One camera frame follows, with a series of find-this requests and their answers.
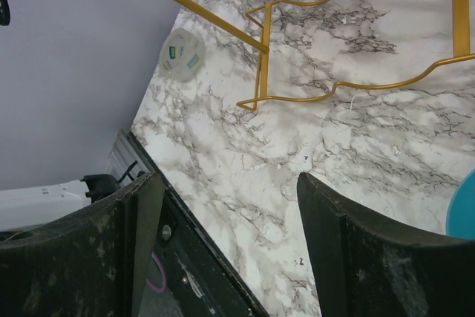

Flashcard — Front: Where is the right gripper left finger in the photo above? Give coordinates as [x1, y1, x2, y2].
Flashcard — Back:
[1, 173, 165, 316]

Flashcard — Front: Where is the teal wine glass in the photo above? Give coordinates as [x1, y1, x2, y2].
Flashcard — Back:
[445, 171, 475, 240]

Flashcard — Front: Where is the clear tape roll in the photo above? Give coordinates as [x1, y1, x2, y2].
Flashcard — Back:
[158, 28, 206, 83]

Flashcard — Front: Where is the gold wire glass rack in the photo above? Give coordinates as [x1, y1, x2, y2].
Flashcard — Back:
[4, 0, 475, 112]

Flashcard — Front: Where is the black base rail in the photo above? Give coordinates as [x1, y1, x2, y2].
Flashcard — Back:
[125, 131, 269, 316]

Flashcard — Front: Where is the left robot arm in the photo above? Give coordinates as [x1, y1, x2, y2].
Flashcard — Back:
[1, 161, 145, 234]

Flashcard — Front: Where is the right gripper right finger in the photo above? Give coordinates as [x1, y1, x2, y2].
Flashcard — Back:
[297, 173, 474, 316]

